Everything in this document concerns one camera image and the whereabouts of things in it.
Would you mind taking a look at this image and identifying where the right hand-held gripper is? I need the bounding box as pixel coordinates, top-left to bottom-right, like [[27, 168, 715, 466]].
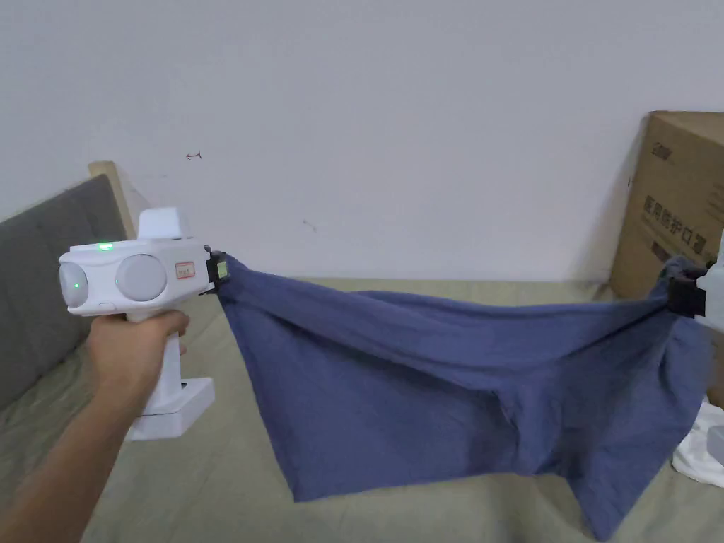
[[665, 225, 724, 341]]

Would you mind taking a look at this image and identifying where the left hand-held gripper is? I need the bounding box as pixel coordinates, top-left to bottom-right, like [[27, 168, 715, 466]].
[[58, 207, 233, 443]]

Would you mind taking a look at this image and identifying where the dark blue shirt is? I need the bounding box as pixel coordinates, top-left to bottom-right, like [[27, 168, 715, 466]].
[[216, 256, 712, 542]]

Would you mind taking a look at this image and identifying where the person's left forearm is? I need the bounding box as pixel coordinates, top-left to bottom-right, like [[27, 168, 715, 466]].
[[0, 370, 147, 543]]

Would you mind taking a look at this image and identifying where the person's left hand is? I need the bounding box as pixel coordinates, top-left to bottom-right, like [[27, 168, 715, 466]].
[[84, 310, 192, 399]]

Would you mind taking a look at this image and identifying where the brown cardboard carton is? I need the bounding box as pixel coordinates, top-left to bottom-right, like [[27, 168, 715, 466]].
[[610, 110, 724, 302]]

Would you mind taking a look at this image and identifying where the white cloth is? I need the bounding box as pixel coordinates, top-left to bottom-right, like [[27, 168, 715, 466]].
[[671, 398, 724, 489]]

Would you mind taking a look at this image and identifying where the grey padded headboard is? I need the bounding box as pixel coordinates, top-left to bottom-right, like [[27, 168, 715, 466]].
[[0, 160, 155, 412]]

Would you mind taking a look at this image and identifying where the bed with beige sheet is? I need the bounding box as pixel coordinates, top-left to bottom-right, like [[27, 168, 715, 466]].
[[0, 276, 724, 543]]

